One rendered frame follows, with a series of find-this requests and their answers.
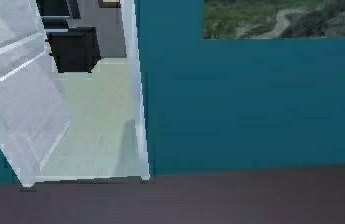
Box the black cabinet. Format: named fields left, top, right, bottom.
left=47, top=26, right=102, bottom=74

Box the brown wooden furniture piece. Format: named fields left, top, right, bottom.
left=97, top=0, right=122, bottom=9

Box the white room door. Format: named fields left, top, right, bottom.
left=0, top=0, right=73, bottom=188

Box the black and white shelf unit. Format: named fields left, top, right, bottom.
left=35, top=0, right=82, bottom=34

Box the green landscape wall picture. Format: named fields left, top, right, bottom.
left=201, top=0, right=345, bottom=41

